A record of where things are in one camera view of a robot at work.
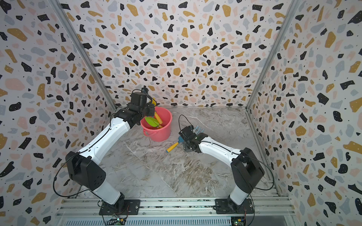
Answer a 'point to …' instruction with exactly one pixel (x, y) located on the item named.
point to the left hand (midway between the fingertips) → (151, 105)
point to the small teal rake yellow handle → (180, 140)
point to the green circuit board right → (238, 221)
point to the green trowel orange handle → (153, 122)
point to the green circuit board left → (119, 221)
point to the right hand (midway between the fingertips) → (192, 145)
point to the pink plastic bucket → (155, 133)
